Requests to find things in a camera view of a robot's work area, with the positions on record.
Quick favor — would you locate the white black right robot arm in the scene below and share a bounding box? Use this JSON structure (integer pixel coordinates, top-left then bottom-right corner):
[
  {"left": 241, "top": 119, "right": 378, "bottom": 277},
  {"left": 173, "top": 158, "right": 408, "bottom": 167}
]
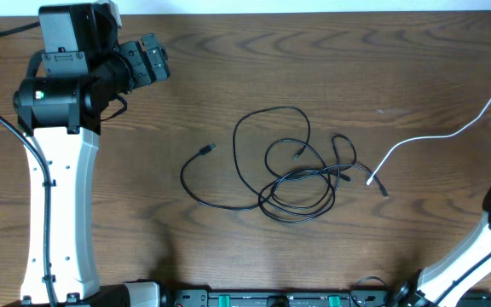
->
[{"left": 388, "top": 187, "right": 491, "bottom": 306}]

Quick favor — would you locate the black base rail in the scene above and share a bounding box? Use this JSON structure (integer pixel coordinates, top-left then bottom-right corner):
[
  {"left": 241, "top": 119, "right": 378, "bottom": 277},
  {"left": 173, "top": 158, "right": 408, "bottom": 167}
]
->
[{"left": 121, "top": 276, "right": 491, "bottom": 307}]

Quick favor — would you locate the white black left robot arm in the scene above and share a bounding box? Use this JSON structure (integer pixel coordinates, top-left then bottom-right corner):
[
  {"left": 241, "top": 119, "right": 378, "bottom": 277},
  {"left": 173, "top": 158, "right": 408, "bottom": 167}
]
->
[{"left": 14, "top": 1, "right": 170, "bottom": 306}]

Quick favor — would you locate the black USB cable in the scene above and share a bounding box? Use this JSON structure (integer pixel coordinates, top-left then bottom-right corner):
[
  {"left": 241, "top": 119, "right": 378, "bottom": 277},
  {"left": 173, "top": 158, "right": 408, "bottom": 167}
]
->
[
  {"left": 264, "top": 134, "right": 390, "bottom": 214},
  {"left": 180, "top": 106, "right": 352, "bottom": 225}
]

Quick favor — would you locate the white USB cable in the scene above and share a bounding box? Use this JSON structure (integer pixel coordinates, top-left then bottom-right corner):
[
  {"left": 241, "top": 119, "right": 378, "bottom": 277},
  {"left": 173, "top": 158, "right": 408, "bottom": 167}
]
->
[{"left": 365, "top": 44, "right": 491, "bottom": 187}]

